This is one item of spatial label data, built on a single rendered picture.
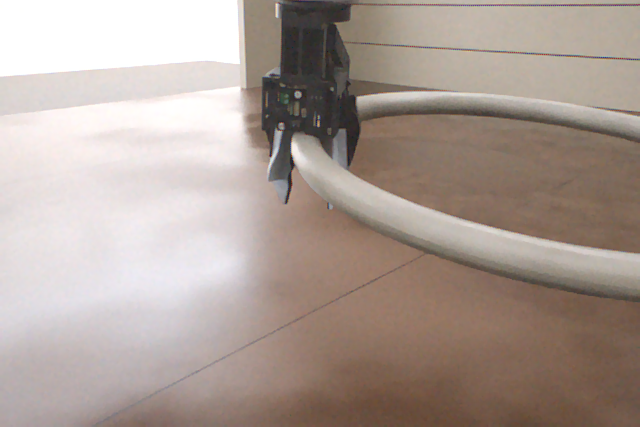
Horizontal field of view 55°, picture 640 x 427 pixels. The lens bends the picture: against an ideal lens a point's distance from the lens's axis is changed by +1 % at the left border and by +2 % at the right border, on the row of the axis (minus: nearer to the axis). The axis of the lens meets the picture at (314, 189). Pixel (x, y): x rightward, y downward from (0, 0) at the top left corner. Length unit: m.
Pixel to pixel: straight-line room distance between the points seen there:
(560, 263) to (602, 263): 0.02
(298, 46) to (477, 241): 0.27
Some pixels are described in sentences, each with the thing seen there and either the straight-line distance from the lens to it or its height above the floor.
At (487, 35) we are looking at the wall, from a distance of 7.39.
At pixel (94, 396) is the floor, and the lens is 1.97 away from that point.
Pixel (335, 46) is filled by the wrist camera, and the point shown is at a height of 1.06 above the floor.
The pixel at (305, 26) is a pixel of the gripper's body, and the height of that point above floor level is 1.08.
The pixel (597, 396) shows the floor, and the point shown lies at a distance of 2.04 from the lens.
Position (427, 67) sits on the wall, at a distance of 7.83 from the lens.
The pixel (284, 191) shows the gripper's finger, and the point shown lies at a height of 0.91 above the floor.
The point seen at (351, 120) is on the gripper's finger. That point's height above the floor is 0.99.
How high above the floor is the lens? 1.11
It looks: 18 degrees down
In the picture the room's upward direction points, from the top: straight up
